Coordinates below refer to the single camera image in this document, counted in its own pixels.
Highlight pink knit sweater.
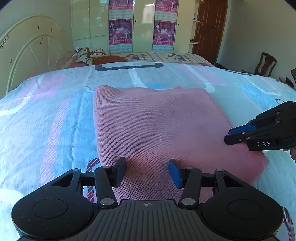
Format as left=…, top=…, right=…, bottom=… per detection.
left=93, top=85, right=268, bottom=200

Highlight dark wooden chair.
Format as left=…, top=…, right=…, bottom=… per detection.
left=253, top=52, right=277, bottom=77

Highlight pastel patterned bed quilt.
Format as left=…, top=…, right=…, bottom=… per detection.
left=1, top=62, right=295, bottom=240

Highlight floral cream bed sheet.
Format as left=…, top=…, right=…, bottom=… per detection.
left=61, top=51, right=215, bottom=69

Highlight cream corner shelves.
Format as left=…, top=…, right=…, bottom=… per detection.
left=188, top=0, right=205, bottom=53

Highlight brown wooden door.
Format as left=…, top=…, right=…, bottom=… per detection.
left=193, top=0, right=228, bottom=65

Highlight orange striped cushion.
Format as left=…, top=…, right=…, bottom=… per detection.
left=92, top=55, right=128, bottom=65

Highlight patterned pillow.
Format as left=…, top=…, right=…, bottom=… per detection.
left=76, top=47, right=106, bottom=65

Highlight lower right pink poster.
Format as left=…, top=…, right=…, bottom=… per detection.
left=153, top=20, right=176, bottom=46

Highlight pink poster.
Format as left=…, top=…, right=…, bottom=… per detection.
left=156, top=0, right=178, bottom=13
left=153, top=20, right=176, bottom=46
left=109, top=19, right=133, bottom=45
left=108, top=0, right=133, bottom=10

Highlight upper right pink poster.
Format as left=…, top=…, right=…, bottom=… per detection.
left=156, top=0, right=178, bottom=13

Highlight cream round headboard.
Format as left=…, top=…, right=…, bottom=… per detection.
left=0, top=15, right=74, bottom=97

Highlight lower left pink poster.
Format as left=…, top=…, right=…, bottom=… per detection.
left=109, top=19, right=133, bottom=45

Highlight cream wardrobe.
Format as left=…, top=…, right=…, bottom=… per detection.
left=71, top=0, right=195, bottom=53

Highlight upper left pink poster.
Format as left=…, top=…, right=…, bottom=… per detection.
left=108, top=0, right=133, bottom=10

